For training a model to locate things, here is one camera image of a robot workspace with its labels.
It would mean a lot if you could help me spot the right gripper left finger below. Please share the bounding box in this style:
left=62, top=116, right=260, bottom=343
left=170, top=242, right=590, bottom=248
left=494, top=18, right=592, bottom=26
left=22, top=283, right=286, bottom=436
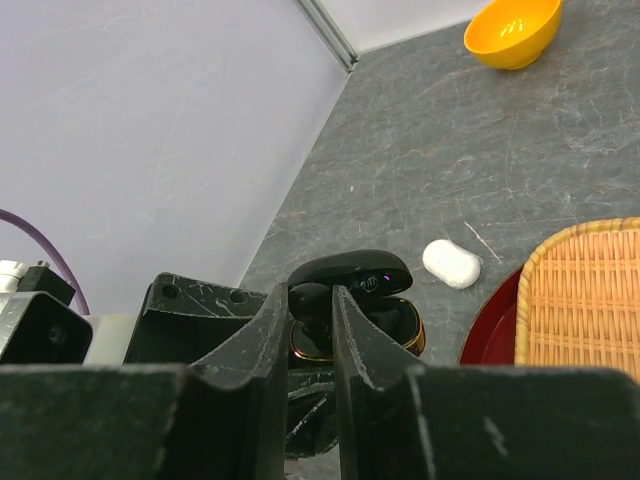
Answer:
left=1, top=285, right=289, bottom=479

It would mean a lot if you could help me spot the white earbud charging case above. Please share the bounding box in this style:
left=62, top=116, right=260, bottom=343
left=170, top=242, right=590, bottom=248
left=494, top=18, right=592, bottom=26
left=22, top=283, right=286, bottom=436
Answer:
left=422, top=239, right=481, bottom=290

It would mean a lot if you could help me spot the black earbud charging case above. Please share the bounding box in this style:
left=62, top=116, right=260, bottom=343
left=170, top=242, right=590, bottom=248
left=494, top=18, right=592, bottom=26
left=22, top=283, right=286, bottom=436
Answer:
left=287, top=249, right=426, bottom=367

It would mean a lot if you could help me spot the red round plate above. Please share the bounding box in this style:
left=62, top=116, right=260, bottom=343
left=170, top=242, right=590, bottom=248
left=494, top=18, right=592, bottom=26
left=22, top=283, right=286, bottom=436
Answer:
left=459, top=268, right=522, bottom=365

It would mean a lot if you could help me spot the orange bowl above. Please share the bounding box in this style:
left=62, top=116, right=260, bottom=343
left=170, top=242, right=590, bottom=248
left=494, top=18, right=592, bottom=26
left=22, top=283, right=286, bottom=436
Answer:
left=463, top=0, right=563, bottom=71

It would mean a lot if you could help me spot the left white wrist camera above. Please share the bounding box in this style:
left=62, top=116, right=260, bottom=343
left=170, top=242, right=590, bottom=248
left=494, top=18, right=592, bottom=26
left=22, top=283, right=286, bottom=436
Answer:
left=1, top=260, right=137, bottom=365

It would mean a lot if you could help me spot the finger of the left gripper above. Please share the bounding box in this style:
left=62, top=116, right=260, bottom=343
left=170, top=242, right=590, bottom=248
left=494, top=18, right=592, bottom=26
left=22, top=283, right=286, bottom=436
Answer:
left=285, top=366, right=338, bottom=458
left=125, top=272, right=267, bottom=364

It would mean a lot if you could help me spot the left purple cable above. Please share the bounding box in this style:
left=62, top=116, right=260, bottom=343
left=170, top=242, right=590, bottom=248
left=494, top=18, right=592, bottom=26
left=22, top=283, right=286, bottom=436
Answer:
left=0, top=208, right=92, bottom=317

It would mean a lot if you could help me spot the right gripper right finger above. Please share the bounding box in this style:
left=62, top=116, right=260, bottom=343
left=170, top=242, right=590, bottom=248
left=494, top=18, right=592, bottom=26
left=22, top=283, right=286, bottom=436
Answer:
left=332, top=286, right=639, bottom=479

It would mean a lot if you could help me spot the black earbud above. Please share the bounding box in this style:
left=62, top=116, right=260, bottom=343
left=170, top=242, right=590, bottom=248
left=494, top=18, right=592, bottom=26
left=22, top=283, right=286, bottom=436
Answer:
left=289, top=283, right=332, bottom=349

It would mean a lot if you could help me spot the woven bamboo tray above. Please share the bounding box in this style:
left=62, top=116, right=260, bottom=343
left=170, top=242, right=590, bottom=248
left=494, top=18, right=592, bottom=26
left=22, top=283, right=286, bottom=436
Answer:
left=514, top=217, right=639, bottom=379

